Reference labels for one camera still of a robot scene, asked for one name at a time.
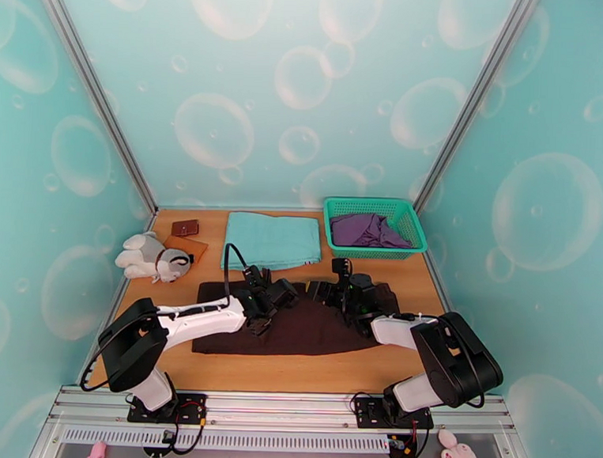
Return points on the aluminium frame back rail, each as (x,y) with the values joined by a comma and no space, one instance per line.
(193,207)

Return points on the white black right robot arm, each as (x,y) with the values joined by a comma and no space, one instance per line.
(455,355)

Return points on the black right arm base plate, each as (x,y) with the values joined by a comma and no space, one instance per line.
(369,416)

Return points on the aluminium frame post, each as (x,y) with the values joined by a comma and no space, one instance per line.
(98,95)
(474,103)

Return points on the green plastic basket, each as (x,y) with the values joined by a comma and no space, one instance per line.
(342,205)

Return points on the purple garment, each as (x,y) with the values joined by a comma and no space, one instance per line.
(356,230)

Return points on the dark brown trousers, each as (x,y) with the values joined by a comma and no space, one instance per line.
(303,334)

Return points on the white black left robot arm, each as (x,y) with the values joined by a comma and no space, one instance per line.
(204,319)

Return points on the small pink toy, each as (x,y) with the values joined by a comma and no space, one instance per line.
(97,452)

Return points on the grey white plush dog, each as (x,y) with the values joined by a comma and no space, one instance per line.
(142,260)

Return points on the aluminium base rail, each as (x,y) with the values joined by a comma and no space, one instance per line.
(275,408)

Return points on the folded teal towel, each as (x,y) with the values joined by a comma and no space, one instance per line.
(281,237)

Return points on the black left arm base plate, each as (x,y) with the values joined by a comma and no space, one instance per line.
(191,415)

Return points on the brown leather wallet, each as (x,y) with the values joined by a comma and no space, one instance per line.
(185,227)

